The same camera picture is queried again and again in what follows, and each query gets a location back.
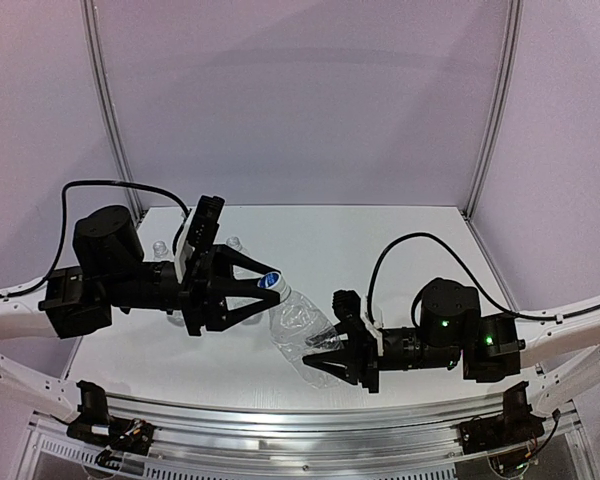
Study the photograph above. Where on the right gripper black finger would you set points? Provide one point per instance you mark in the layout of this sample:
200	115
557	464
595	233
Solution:
337	363
324	336

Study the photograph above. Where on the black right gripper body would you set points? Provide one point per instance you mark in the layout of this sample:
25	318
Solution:
366	357

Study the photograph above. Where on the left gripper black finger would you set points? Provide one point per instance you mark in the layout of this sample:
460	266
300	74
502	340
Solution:
218	317
220	261

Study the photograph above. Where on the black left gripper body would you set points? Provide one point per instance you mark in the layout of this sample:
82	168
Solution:
200	291

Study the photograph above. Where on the clear plastic bottle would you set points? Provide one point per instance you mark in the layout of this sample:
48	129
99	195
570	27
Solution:
161	252
288	322
242	274

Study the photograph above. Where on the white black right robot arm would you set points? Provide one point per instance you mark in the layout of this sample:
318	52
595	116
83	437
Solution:
450	330

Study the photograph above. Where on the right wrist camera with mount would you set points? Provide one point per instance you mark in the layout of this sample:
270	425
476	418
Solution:
358	329

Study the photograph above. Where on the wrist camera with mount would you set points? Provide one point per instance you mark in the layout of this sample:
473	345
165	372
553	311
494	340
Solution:
358	329
197	233

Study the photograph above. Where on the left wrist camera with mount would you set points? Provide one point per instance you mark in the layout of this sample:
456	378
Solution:
197	233

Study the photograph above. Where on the aluminium front rail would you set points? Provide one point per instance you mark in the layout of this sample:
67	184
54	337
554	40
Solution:
420	442

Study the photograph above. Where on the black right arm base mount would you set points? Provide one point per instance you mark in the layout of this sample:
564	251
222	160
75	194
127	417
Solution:
521	419

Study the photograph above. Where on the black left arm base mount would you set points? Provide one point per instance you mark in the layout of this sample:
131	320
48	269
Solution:
115	436

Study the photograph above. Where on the aluminium left corner post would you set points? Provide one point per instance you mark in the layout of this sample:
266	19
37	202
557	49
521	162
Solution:
105	101

